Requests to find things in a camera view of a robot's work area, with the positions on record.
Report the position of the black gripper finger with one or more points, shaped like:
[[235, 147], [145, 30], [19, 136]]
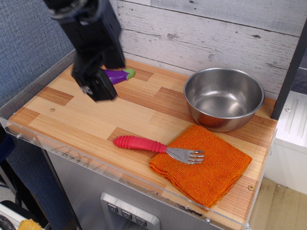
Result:
[[98, 87], [114, 58]]

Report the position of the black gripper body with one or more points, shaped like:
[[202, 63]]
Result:
[[90, 39]]

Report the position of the red handled metal fork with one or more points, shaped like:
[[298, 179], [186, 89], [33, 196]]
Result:
[[182, 155]]

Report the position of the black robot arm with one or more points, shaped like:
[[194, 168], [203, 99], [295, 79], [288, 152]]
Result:
[[80, 9]]

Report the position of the orange knitted towel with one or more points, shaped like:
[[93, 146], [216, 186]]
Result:
[[205, 183]]

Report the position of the purple toy eggplant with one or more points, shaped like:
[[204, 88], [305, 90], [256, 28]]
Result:
[[118, 76]]

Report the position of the stainless steel cabinet front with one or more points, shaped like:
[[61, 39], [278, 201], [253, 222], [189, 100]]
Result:
[[137, 163]]

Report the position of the stainless steel bowl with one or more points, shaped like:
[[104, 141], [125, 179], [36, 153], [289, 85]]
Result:
[[222, 99]]

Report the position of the silver button panel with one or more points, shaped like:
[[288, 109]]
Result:
[[121, 215]]

